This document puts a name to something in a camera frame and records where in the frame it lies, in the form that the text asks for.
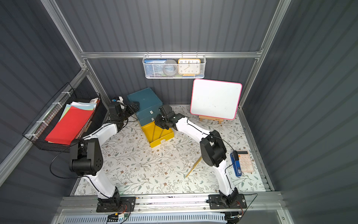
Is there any teal yellow drawer cabinet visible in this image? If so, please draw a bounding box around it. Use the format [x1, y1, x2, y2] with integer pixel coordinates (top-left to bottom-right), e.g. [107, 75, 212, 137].
[127, 87, 163, 127]

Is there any yellow bottom drawer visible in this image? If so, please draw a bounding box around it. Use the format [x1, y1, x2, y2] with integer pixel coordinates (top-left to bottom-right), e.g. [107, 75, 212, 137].
[141, 121, 174, 148]

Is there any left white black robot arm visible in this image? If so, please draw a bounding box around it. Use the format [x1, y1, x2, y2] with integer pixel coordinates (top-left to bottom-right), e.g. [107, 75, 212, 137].
[69, 98, 140, 203]

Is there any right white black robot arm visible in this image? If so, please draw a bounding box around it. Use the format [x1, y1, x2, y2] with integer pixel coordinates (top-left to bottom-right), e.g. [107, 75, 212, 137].
[155, 105, 239, 205]

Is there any wooden whiteboard easel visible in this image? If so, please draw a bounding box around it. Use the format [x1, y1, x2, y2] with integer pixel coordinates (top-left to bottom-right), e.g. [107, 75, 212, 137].
[199, 115, 224, 124]

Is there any blue box in basket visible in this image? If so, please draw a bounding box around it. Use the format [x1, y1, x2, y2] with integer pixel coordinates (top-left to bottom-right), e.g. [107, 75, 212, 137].
[143, 59, 166, 78]

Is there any red paper sheet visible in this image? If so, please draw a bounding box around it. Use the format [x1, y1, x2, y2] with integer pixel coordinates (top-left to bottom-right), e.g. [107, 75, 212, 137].
[45, 105, 94, 145]

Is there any grey tape roll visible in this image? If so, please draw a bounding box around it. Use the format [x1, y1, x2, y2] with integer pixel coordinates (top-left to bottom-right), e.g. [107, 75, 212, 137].
[162, 59, 178, 77]

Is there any yellow analog clock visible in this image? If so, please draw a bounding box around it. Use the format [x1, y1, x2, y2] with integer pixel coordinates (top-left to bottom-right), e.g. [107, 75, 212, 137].
[178, 58, 201, 76]

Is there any pink framed whiteboard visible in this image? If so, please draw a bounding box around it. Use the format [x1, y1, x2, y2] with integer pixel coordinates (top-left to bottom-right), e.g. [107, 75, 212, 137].
[190, 79, 242, 120]

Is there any blue stapler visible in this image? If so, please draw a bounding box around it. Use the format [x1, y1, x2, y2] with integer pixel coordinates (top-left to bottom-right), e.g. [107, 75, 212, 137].
[230, 151, 242, 177]

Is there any pink calculator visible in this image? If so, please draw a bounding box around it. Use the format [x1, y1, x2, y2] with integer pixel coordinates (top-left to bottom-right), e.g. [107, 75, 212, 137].
[237, 151, 255, 173]

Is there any white wire wall basket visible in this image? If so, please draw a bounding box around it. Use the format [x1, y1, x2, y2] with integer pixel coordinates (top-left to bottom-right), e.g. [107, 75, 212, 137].
[142, 54, 207, 79]

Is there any black wire paper tray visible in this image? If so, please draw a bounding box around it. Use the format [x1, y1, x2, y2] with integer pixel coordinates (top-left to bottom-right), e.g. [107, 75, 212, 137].
[23, 85, 107, 152]

